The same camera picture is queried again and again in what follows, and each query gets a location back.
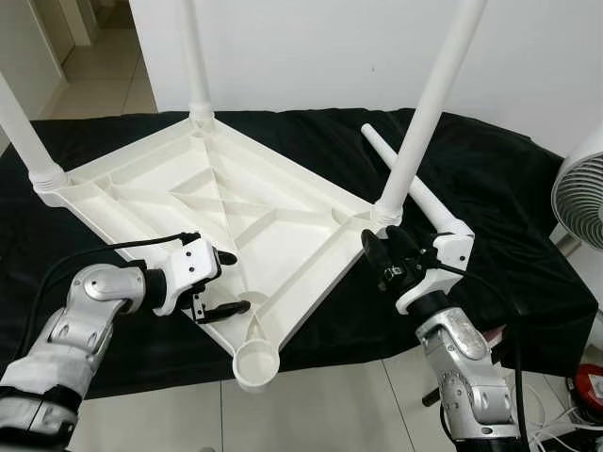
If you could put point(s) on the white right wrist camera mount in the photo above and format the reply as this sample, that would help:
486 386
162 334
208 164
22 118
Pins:
452 250

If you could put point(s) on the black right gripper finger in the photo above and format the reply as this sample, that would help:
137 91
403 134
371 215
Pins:
399 247
373 249

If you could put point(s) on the white plastic children tabletop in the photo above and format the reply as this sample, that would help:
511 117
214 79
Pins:
236 188

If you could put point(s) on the white plastic table leg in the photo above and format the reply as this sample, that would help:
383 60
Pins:
433 209
28 141
429 104
196 56

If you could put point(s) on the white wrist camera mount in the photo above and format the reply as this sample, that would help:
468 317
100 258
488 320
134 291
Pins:
452 250
193 259

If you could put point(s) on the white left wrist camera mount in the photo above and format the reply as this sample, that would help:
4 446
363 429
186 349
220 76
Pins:
193 259

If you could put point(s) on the black metal rod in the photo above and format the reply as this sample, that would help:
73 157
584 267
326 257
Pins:
431 396

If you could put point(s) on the red round floor device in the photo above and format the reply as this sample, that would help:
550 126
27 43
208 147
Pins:
592 388

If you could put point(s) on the black table cloth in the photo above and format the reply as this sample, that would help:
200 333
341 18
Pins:
528 207

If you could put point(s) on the pink object under table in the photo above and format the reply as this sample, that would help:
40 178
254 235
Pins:
497 334

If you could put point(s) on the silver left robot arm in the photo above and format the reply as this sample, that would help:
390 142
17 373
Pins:
75 320

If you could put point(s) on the white round fan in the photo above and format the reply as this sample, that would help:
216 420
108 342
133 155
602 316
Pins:
582 198

